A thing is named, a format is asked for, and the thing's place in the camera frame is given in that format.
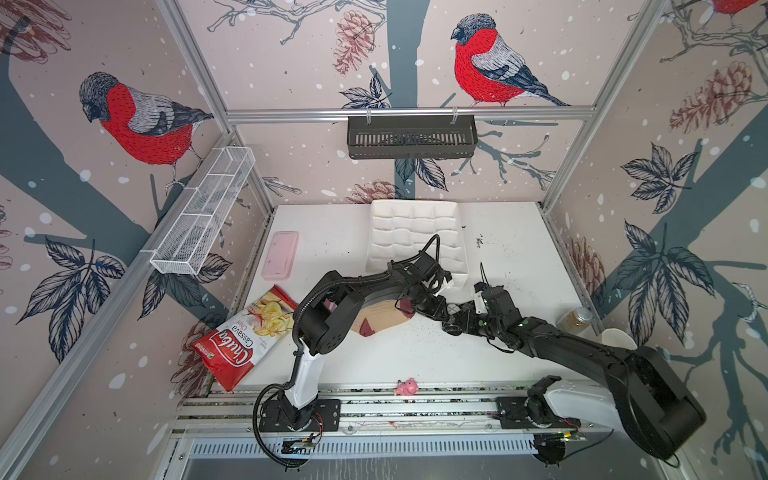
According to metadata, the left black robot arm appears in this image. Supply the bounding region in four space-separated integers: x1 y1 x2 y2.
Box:
278 251 453 428

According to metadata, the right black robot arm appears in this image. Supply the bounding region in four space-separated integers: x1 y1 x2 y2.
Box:
433 283 706 460

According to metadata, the white compartment organizer tray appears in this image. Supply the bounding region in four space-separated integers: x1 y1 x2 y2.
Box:
365 200 469 290

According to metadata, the beige maroon striped sock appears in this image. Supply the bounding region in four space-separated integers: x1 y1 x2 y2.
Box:
351 298 415 337

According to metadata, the amber jar with lid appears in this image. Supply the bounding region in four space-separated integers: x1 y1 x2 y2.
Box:
556 307 595 335

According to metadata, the small pink toy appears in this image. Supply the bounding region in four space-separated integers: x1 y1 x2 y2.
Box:
394 378 419 396

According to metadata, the white paper cup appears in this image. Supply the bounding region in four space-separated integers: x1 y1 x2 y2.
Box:
600 328 638 351

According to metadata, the pink rectangular case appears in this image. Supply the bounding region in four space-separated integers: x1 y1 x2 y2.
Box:
262 231 299 280

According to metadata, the horizontal aluminium back bar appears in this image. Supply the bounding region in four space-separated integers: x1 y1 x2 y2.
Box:
225 106 597 125

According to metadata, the red snack chip bag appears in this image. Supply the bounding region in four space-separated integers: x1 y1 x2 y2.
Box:
193 285 298 392

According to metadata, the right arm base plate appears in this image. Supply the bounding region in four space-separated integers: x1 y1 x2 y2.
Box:
492 375 581 430

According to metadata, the aluminium front rail frame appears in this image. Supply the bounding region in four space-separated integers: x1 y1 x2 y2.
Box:
171 381 609 436

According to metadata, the black hanging wall basket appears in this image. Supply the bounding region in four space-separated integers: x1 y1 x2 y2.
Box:
347 115 478 160

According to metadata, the right black base cable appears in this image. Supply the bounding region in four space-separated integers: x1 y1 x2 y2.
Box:
533 419 614 466

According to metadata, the black base cable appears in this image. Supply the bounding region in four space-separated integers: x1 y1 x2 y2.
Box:
250 383 313 470
533 419 614 466

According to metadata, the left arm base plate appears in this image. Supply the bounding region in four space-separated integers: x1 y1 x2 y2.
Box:
257 394 341 433

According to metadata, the left black base cable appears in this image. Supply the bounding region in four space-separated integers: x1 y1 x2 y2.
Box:
250 383 313 470

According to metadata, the white wire mesh shelf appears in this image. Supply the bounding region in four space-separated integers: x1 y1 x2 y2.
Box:
150 146 255 275

